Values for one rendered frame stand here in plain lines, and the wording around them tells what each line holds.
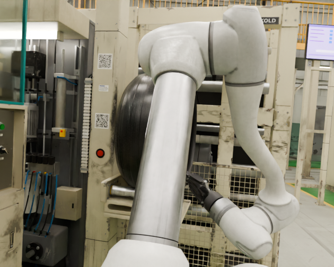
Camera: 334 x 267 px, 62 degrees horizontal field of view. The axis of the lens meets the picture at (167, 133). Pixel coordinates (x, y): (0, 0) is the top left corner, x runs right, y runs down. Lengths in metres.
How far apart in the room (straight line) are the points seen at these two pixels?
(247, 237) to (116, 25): 1.08
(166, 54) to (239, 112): 0.24
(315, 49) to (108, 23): 4.08
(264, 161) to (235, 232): 0.24
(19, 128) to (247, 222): 1.02
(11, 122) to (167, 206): 0.99
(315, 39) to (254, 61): 4.47
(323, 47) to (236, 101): 4.50
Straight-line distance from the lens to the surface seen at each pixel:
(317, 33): 5.21
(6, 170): 1.40
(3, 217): 1.37
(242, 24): 0.71
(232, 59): 0.70
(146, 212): 0.53
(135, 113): 1.15
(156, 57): 0.70
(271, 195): 0.98
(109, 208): 1.37
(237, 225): 0.92
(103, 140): 1.41
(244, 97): 0.73
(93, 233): 1.54
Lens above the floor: 1.25
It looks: 3 degrees down
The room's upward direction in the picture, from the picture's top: 4 degrees clockwise
